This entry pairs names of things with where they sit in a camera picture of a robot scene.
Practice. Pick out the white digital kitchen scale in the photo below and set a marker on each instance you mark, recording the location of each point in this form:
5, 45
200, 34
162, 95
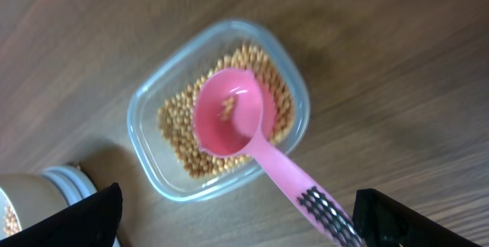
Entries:
72, 186

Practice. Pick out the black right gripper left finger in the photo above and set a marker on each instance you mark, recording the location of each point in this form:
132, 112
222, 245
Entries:
45, 234

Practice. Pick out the pink plastic scoop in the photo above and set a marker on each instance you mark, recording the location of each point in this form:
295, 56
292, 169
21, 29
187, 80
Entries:
244, 132

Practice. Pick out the soybeans in container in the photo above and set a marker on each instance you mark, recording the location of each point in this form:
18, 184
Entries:
174, 117

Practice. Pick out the soybeans in scoop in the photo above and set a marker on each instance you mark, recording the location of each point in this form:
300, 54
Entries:
228, 105

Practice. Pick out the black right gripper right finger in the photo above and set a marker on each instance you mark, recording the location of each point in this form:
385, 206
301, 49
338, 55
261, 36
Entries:
384, 222

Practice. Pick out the clear plastic container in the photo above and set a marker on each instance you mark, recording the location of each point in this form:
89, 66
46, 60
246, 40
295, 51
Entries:
186, 66

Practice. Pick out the soybeans in bowl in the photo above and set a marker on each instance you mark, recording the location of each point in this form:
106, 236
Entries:
10, 222

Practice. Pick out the white bowl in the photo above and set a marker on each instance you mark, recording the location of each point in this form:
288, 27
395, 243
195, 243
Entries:
33, 198

